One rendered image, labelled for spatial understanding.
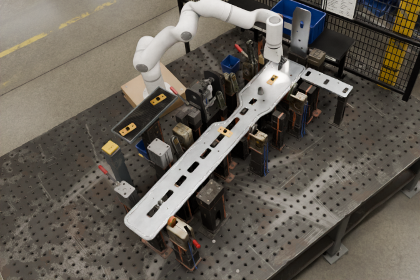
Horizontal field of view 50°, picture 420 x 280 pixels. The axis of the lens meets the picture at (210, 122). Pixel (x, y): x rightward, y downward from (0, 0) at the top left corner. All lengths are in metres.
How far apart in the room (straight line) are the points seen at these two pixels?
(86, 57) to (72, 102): 0.58
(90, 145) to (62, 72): 1.73
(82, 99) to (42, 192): 1.56
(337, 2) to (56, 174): 1.96
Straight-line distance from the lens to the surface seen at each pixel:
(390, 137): 2.91
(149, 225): 2.21
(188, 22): 2.38
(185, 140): 2.39
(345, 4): 2.87
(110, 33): 4.82
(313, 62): 2.79
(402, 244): 3.36
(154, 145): 2.31
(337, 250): 3.22
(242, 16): 2.36
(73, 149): 2.97
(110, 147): 2.30
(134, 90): 3.03
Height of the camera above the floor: 2.94
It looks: 51 degrees down
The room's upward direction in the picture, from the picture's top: 7 degrees counter-clockwise
